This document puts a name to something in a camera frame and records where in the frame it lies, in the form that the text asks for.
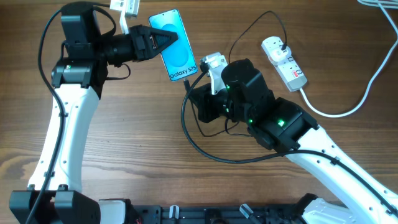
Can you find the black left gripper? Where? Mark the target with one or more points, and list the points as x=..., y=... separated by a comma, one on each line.
x=140, y=36

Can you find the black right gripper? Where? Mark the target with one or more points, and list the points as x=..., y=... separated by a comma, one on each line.
x=205, y=101

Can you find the blue screen Galaxy smartphone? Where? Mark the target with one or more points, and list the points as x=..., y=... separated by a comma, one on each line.
x=178, y=58

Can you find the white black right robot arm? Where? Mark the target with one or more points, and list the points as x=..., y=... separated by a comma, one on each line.
x=239, y=92

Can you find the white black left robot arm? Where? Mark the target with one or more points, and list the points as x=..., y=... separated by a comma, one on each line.
x=53, y=194

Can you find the white power strip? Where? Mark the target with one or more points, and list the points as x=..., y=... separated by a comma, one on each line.
x=284, y=63

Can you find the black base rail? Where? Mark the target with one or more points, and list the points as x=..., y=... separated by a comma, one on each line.
x=214, y=214

